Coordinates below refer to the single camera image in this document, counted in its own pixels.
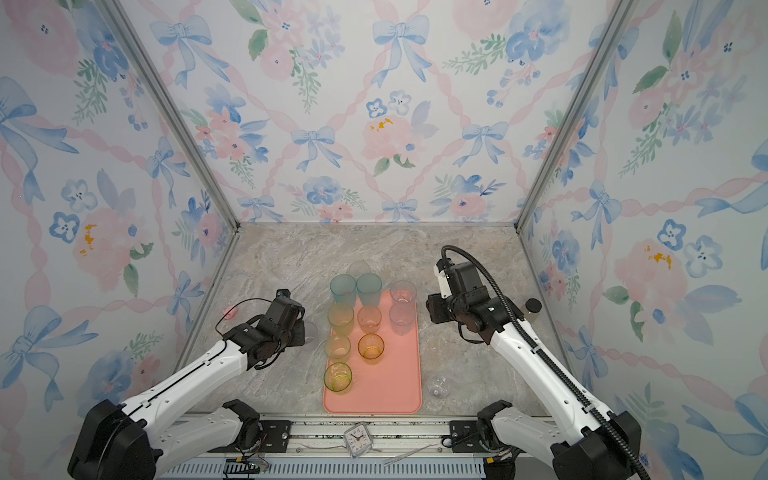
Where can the pink toy pig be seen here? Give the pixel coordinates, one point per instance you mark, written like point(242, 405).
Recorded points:
point(231, 313)

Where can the clear glass cup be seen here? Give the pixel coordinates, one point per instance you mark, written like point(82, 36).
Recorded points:
point(402, 317)
point(311, 333)

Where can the small clear glass back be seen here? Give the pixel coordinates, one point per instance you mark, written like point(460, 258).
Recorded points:
point(359, 268)

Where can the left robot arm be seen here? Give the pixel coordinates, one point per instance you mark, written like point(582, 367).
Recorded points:
point(143, 436)

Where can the clear textured cup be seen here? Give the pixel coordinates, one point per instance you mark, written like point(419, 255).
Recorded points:
point(403, 292)

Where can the clear plastic stick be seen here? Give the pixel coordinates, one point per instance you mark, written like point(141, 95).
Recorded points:
point(408, 454)

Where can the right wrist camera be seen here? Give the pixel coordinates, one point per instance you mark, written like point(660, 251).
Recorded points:
point(442, 271)

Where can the yellow-green textured cup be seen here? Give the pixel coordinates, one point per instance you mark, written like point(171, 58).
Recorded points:
point(341, 319)

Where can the pink plastic tray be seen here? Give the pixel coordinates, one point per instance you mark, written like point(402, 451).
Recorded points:
point(390, 385)

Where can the green glass cup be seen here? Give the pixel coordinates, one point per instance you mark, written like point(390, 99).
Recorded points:
point(338, 377)

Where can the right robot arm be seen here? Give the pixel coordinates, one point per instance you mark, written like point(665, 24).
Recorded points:
point(558, 396)

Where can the yellow glass cup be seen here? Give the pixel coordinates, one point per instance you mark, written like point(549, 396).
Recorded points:
point(371, 348)

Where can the orange textured cup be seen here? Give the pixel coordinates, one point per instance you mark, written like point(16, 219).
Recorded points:
point(369, 319)

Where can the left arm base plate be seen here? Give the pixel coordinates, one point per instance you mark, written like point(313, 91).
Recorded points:
point(266, 436)

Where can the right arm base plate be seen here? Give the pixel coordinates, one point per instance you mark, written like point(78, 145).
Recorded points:
point(475, 436)

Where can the small clear glass front right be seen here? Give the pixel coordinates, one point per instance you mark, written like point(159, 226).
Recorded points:
point(439, 387)

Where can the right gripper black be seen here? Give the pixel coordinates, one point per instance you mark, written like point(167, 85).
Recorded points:
point(434, 304)

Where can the jar with black lid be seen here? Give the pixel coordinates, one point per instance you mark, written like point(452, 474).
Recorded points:
point(533, 307)

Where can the small white clock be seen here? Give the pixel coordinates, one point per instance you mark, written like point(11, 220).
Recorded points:
point(358, 440)

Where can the aluminium rail frame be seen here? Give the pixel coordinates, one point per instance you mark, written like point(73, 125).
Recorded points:
point(389, 434)

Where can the light green textured cup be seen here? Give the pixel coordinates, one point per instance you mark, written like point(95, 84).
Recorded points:
point(337, 348)

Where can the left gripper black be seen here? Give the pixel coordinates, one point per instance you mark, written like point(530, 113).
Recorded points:
point(300, 332)

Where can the small clear glass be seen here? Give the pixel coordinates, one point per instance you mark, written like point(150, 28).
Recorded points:
point(439, 387)
point(359, 268)

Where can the tall teal textured cup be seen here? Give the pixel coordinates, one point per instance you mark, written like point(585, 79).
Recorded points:
point(344, 289)

